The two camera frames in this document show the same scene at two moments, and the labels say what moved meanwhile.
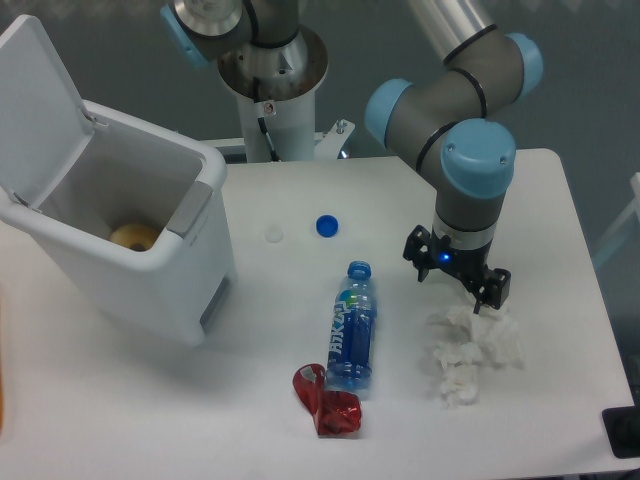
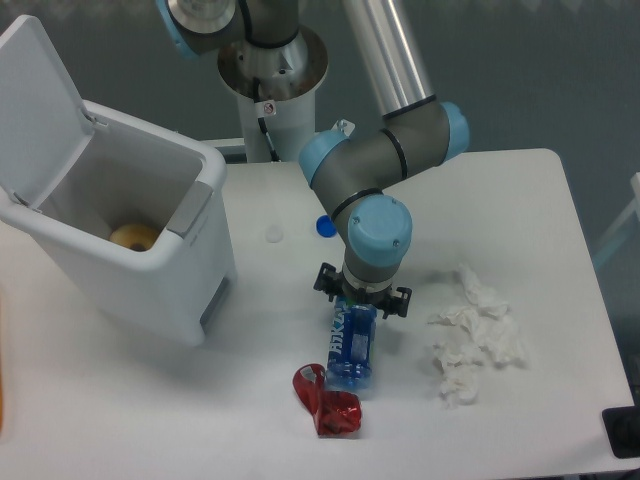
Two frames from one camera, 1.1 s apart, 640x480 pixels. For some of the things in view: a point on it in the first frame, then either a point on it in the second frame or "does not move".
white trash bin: (133, 216) does not move
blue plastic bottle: (350, 352) does not move
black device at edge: (622, 426) does not move
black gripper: (424, 250) → (331, 282)
